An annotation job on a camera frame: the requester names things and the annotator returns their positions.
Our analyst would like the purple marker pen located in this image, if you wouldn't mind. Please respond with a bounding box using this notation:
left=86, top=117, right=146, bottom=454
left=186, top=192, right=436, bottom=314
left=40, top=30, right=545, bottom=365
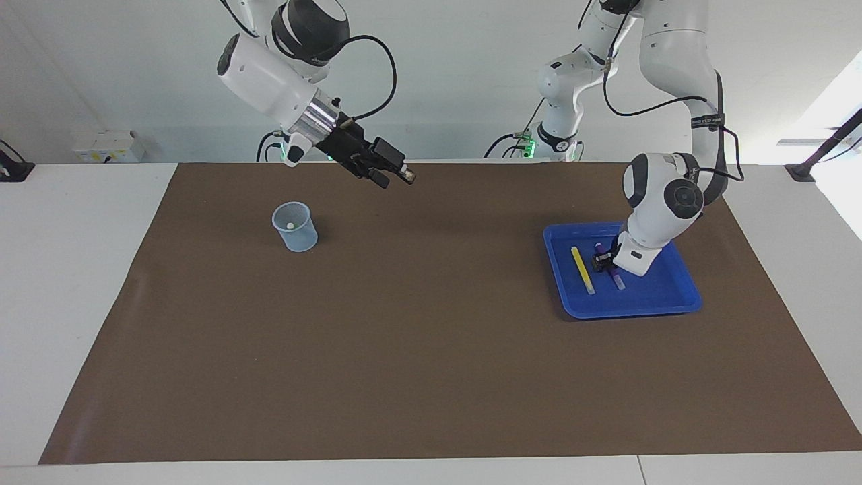
left=594, top=242, right=626, bottom=291

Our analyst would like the yellow marker pen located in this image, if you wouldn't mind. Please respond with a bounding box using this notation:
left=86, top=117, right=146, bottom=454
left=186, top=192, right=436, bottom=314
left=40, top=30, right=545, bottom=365
left=571, top=246, right=596, bottom=296

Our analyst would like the blue plastic tray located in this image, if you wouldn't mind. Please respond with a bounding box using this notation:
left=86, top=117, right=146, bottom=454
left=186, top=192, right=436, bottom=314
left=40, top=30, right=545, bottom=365
left=543, top=221, right=703, bottom=319

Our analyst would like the translucent plastic cup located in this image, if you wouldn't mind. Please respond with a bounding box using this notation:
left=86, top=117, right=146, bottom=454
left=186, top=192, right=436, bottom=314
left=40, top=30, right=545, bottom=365
left=271, top=201, right=319, bottom=253

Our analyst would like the brown table mat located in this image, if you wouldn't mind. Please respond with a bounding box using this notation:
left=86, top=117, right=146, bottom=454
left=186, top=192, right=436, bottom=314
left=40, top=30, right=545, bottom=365
left=38, top=162, right=862, bottom=465

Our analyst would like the black clamp stand with pole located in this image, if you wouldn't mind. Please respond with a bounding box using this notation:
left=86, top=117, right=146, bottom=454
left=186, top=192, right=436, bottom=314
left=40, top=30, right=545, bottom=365
left=785, top=108, right=862, bottom=183

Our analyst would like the white power strip box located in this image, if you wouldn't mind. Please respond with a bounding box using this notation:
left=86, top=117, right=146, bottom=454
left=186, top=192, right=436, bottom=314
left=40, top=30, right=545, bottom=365
left=72, top=130, right=146, bottom=164

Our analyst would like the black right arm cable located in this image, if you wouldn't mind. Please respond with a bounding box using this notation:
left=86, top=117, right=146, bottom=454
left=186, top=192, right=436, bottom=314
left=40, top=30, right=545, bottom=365
left=337, top=35, right=398, bottom=126

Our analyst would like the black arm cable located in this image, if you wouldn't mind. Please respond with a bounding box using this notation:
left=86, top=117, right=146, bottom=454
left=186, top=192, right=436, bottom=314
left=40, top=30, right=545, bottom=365
left=601, top=0, right=745, bottom=184
left=337, top=35, right=398, bottom=126

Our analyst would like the black base cable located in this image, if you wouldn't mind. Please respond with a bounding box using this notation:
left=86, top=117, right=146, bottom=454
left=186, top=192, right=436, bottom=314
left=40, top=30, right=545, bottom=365
left=483, top=98, right=548, bottom=160
left=256, top=130, right=287, bottom=162

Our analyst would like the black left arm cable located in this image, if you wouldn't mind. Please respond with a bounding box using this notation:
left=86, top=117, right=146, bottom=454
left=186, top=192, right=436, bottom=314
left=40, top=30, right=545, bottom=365
left=601, top=0, right=745, bottom=184

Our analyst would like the small black clamp mount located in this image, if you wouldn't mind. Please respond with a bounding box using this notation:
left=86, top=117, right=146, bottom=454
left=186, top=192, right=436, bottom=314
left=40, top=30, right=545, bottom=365
left=0, top=139, right=36, bottom=183

